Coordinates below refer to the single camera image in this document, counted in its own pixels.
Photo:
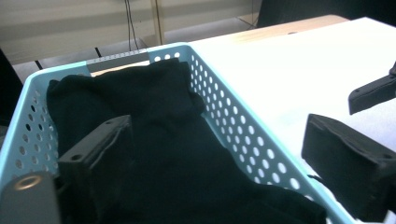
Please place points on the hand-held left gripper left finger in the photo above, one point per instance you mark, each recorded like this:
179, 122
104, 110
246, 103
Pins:
96, 161

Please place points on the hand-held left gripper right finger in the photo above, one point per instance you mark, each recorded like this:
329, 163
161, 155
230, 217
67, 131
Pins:
348, 161

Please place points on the black t-shirt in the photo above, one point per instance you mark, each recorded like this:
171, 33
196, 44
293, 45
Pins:
171, 140

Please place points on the light blue perforated basket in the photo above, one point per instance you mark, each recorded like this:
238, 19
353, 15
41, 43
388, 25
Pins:
236, 124

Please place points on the black curtain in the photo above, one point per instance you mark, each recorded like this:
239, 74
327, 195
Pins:
311, 9
9, 93

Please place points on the beige wooden cabinet counter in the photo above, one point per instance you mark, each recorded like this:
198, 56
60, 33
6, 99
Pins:
62, 28

